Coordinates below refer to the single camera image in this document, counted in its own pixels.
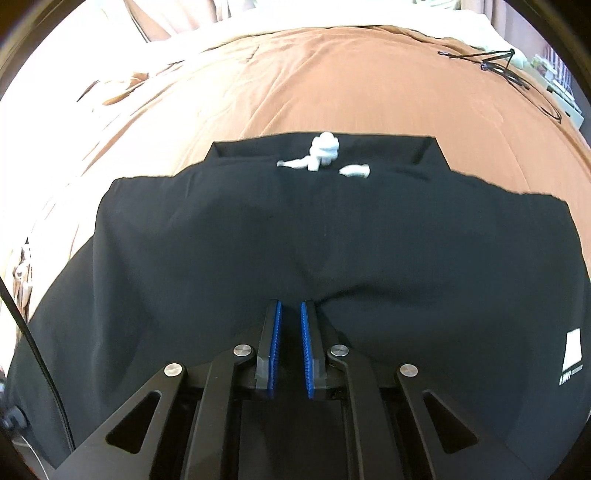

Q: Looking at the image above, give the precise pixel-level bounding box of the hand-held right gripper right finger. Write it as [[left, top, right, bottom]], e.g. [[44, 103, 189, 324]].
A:
[[300, 300, 511, 480]]

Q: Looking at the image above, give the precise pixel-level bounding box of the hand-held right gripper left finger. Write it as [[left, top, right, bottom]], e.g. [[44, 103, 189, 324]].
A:
[[55, 299, 283, 480]]

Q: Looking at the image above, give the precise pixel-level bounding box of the black button shirt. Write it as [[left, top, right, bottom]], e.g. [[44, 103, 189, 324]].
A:
[[7, 131, 591, 480]]

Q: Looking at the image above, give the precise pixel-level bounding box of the brown bedspread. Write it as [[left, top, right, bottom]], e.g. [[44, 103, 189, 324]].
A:
[[0, 23, 591, 333]]

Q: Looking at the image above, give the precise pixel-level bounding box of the white nightstand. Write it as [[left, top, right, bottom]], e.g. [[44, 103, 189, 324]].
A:
[[531, 44, 585, 127]]

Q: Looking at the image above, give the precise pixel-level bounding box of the white quilt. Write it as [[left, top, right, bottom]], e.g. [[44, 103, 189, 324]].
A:
[[254, 0, 527, 68]]

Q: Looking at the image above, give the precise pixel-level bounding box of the white knotted cord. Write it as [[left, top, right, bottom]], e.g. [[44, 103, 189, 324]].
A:
[[276, 131, 372, 178]]

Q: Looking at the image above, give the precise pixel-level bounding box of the thick black cable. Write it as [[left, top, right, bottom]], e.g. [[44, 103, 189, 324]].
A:
[[0, 277, 77, 453]]

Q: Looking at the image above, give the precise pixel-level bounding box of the thin black cable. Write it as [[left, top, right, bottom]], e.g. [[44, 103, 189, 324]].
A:
[[438, 48, 564, 123]]

